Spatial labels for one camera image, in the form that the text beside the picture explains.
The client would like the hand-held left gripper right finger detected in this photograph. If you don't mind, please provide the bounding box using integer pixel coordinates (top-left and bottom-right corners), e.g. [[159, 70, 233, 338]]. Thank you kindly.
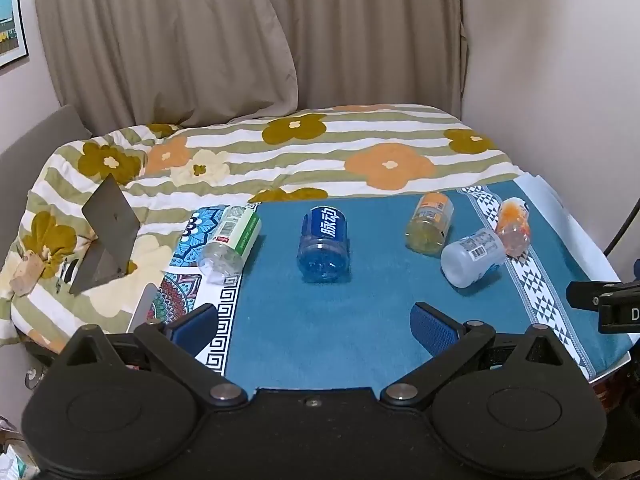
[[379, 302, 571, 407]]

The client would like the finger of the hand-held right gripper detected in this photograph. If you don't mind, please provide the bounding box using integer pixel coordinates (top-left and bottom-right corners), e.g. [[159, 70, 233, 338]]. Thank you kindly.
[[566, 281, 608, 311]]

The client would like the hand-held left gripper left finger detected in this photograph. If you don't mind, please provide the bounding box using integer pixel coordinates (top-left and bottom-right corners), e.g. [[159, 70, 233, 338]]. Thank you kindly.
[[62, 304, 249, 407]]

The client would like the clear cup with white label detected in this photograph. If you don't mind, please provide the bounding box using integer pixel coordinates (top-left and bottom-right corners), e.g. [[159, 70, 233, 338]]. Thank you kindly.
[[440, 228, 507, 289]]

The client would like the orange and pink cup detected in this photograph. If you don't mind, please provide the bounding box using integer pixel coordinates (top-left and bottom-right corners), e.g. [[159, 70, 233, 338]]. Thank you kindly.
[[495, 197, 532, 259]]

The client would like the clear cup with green label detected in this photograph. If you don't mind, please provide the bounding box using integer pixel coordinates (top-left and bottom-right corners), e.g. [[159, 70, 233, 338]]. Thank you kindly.
[[196, 204, 263, 286]]

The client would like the yellow cup with orange label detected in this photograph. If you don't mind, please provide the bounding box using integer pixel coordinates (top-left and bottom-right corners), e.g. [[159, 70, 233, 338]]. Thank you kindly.
[[405, 192, 455, 254]]

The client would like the blue plastic cup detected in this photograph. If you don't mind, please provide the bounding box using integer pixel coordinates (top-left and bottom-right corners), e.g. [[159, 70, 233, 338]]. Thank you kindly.
[[297, 206, 353, 284]]

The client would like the colourful mandala cloth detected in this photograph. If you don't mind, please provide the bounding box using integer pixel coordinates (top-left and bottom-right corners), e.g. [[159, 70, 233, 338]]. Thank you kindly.
[[159, 204, 261, 377]]

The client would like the grey metal plate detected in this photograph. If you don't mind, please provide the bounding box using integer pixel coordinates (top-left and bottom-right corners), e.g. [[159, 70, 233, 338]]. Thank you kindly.
[[128, 282, 162, 334]]

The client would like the teal cloth with white band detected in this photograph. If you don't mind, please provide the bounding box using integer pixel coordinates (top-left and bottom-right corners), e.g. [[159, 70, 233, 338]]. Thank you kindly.
[[222, 180, 633, 392]]

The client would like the grey open laptop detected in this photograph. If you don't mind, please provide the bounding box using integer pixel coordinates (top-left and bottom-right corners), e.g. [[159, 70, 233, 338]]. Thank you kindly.
[[68, 174, 141, 295]]

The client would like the small wooden tag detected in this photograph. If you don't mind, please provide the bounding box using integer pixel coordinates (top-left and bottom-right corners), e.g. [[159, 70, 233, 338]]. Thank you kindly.
[[10, 252, 44, 295]]

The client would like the floral striped blanket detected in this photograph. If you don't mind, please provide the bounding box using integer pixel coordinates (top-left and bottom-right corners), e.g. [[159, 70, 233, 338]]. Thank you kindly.
[[0, 104, 527, 347]]

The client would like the white tissue pack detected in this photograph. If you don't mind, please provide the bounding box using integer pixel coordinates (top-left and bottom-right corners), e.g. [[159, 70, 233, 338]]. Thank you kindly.
[[0, 440, 38, 480]]

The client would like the beige curtain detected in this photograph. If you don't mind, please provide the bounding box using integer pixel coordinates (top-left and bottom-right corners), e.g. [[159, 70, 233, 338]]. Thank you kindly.
[[31, 0, 472, 135]]

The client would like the black cable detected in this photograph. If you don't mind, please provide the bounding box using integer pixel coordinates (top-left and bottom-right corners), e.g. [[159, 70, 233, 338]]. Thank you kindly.
[[602, 187, 640, 257]]

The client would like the framed wall picture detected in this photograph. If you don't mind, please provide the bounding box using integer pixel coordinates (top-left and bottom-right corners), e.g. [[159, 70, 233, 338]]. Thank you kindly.
[[0, 0, 30, 71]]

